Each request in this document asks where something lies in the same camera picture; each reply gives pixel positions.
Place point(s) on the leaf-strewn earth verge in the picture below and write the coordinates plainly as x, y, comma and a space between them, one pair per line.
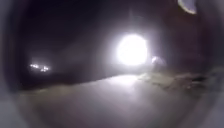
180, 81

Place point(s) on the bright street lamp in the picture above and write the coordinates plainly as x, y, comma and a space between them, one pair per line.
132, 50

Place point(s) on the grey asphalt path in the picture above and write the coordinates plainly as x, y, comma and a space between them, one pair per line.
110, 103

